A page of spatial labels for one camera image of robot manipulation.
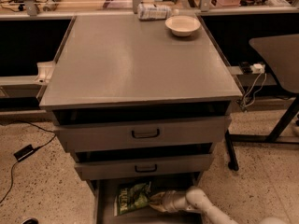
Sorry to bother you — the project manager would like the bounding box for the clear plastic water bottle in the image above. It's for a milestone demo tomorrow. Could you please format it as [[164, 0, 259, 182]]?
[[137, 3, 179, 21]]

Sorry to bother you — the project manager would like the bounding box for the grey drawer cabinet counter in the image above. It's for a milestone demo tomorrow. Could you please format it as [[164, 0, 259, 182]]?
[[39, 13, 244, 224]]

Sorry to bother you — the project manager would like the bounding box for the grey top drawer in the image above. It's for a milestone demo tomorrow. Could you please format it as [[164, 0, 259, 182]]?
[[55, 116, 231, 152]]

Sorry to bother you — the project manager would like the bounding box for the black coiled tool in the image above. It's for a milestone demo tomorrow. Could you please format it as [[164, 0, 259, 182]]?
[[43, 0, 62, 11]]

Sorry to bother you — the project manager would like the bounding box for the white bowl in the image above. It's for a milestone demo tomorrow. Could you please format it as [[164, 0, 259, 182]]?
[[165, 16, 201, 37]]

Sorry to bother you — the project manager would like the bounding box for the green jalapeno chip bag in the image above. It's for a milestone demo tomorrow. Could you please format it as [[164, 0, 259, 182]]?
[[114, 181, 151, 217]]

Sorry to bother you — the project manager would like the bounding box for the black adapter cable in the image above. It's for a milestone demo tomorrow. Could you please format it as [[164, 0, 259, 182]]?
[[0, 119, 57, 204]]

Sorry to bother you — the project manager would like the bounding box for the grey side table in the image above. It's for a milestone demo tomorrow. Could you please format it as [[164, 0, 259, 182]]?
[[225, 34, 299, 171]]

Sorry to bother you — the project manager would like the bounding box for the black power adapter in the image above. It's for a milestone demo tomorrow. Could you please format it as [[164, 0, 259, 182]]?
[[14, 145, 35, 162]]

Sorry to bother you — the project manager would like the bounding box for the grey drawer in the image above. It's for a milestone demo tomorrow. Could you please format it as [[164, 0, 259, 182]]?
[[93, 173, 203, 224], [75, 154, 213, 180], [55, 116, 231, 152]]

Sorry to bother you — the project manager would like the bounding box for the power strip with plugs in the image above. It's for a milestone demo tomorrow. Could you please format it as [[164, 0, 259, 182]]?
[[239, 62, 265, 75]]

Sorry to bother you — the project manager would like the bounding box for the grey bottom drawer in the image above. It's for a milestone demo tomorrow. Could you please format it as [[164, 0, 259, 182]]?
[[93, 173, 203, 224]]

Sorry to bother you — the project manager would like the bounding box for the black shoe tip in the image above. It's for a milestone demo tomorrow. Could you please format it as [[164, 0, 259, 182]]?
[[21, 217, 39, 224]]

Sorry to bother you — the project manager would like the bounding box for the grey middle drawer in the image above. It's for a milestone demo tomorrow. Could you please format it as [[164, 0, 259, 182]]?
[[75, 154, 213, 180]]

